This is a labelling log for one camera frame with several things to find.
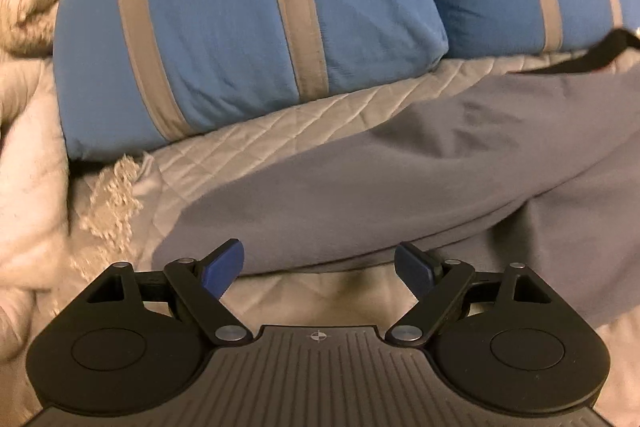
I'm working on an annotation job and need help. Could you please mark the grey-blue sweatpants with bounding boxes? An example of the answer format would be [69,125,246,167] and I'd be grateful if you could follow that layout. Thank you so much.
[152,68,639,325]

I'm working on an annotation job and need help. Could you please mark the grey quilted bedspread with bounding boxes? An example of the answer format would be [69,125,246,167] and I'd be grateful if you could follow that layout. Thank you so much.
[29,48,640,423]

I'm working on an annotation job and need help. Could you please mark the white fluffy comforter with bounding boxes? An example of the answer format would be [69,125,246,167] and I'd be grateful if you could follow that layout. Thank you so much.
[1,60,68,361]

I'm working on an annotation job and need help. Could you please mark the left blue striped pillow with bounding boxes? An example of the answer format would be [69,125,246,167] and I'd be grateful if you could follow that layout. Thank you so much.
[53,0,448,161]

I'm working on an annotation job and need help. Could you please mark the black strap with red edge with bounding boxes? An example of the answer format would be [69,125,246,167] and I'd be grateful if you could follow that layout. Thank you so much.
[519,27,640,76]

